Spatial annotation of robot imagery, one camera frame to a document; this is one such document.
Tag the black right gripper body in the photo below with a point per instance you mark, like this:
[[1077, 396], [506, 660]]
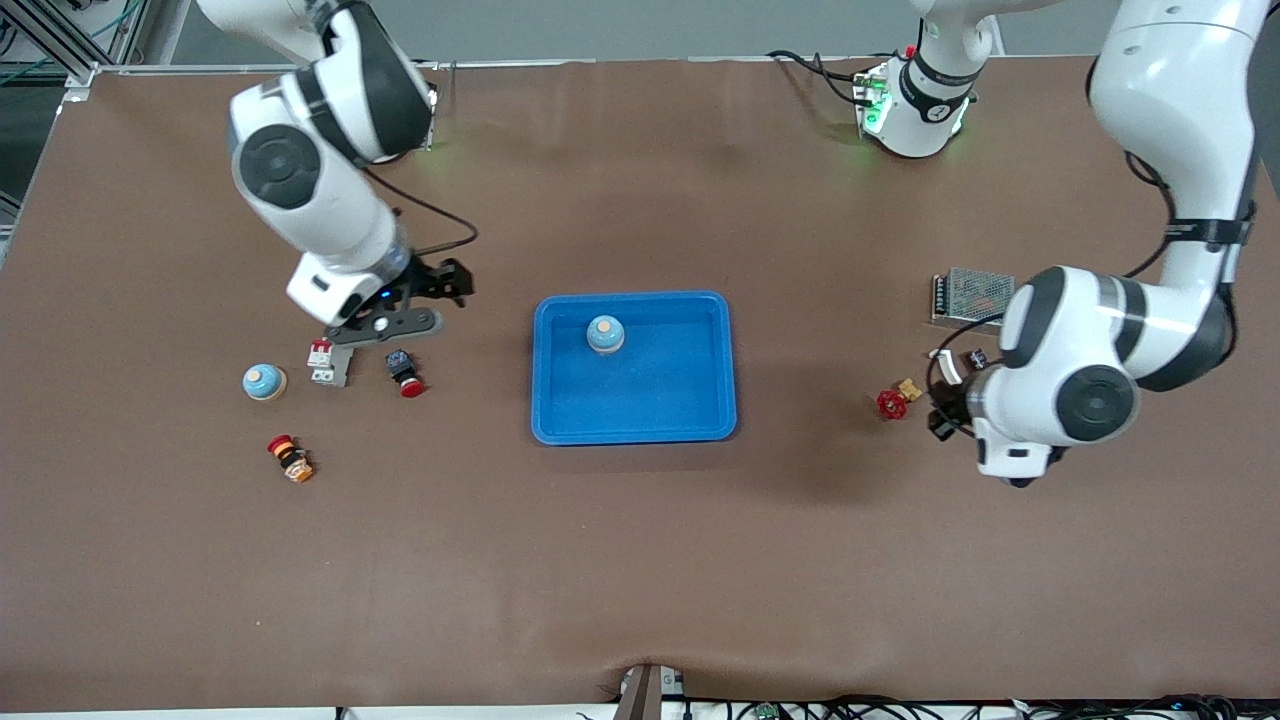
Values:
[[432, 281]]

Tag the short black capacitor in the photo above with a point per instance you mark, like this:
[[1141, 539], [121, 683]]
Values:
[[976, 358]]

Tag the light blue call bell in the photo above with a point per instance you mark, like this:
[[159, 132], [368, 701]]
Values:
[[605, 335], [264, 382]]

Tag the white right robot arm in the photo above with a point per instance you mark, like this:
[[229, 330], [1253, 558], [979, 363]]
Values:
[[320, 220]]

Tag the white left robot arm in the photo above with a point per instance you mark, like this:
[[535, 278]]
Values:
[[1170, 100]]

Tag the red mushroom push button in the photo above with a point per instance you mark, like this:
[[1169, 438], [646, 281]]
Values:
[[405, 375]]

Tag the white circuit breaker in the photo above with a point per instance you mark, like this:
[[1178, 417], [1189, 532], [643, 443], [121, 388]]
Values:
[[330, 366]]

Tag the metal mesh power supply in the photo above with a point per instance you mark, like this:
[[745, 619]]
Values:
[[970, 295]]

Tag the red yellow emergency stop button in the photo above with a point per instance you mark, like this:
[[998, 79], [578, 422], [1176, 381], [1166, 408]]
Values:
[[290, 458]]

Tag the blue plastic tray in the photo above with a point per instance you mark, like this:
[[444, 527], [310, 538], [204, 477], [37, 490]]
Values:
[[640, 390]]

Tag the aluminium frame rail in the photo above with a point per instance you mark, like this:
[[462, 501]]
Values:
[[78, 72]]

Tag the metal table clamp bracket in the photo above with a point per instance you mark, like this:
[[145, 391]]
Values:
[[645, 695]]

